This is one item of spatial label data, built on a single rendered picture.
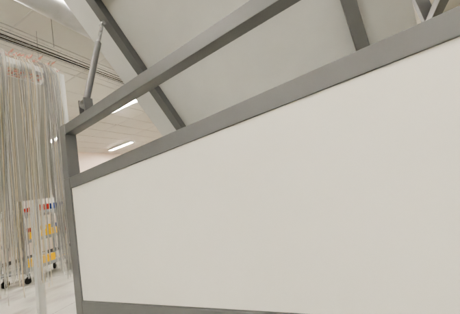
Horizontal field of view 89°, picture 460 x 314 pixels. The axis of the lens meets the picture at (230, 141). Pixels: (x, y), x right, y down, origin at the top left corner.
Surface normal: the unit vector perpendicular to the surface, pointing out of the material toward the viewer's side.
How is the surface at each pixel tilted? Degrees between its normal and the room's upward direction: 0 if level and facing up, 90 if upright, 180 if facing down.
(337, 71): 90
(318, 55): 126
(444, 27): 90
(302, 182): 90
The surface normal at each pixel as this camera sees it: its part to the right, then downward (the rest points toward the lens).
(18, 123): 0.88, -0.29
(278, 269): -0.51, -0.04
